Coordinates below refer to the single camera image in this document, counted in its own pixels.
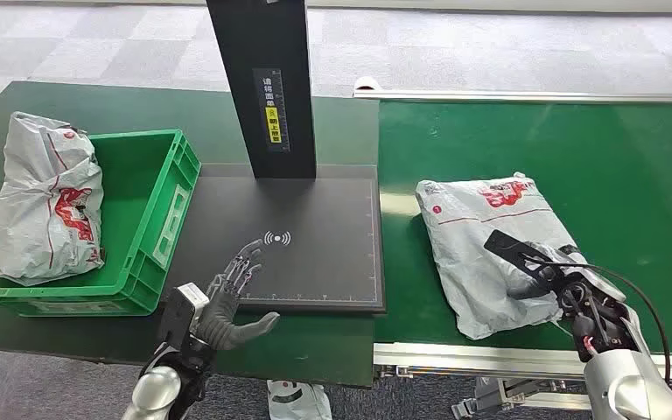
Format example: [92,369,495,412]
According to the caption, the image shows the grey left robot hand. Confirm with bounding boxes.
[196,238,282,353]

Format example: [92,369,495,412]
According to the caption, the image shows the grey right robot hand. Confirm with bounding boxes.
[507,241,628,310]

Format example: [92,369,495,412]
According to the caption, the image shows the white courier package red logo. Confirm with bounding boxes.
[0,111,106,288]
[416,171,589,341]

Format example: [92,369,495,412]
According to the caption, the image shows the green conveyor belt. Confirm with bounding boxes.
[373,99,672,356]

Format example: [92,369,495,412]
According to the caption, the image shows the black inbound scanner machine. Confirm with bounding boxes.
[162,0,387,315]

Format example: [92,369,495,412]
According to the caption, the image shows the white plastic bag black print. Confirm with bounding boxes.
[266,379,333,420]

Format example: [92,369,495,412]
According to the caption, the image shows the green plastic crate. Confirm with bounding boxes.
[0,129,203,319]

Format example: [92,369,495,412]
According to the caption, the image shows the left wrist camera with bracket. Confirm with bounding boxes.
[157,283,211,349]

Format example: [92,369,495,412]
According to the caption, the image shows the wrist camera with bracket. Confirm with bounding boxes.
[157,283,211,349]
[483,229,557,279]

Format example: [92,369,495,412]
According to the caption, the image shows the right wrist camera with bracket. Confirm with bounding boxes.
[483,229,557,279]

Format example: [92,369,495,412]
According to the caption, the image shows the aluminium conveyor frame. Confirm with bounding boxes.
[352,76,672,420]

